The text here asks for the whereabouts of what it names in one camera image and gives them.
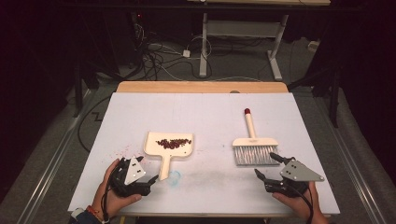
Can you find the white table cover sheet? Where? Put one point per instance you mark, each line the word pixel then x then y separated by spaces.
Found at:
pixel 218 115

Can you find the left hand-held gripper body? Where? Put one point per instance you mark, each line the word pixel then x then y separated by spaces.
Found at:
pixel 135 174

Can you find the person's left hand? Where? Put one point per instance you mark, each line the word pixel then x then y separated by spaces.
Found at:
pixel 109 199

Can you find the white metal desk frame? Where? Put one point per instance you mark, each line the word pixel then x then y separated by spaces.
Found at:
pixel 243 28

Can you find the metal floor rail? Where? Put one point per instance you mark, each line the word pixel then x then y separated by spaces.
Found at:
pixel 358 183
pixel 53 165

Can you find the wooden table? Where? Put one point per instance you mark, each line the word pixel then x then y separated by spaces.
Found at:
pixel 202 87

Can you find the cream brush with red cap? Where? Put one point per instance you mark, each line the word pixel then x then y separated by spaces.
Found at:
pixel 255 146

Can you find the black stand leg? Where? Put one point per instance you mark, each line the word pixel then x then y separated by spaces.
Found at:
pixel 334 99

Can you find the person's right hand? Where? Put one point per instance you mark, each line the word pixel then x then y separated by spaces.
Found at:
pixel 303 205

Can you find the cream dustpan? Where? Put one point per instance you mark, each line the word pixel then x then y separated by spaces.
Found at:
pixel 166 152

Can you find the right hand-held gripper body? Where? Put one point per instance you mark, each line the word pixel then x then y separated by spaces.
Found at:
pixel 299 172

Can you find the white power adapter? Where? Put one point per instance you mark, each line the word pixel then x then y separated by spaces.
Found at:
pixel 186 53

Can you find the pile of red crumbs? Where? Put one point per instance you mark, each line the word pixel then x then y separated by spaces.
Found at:
pixel 172 143

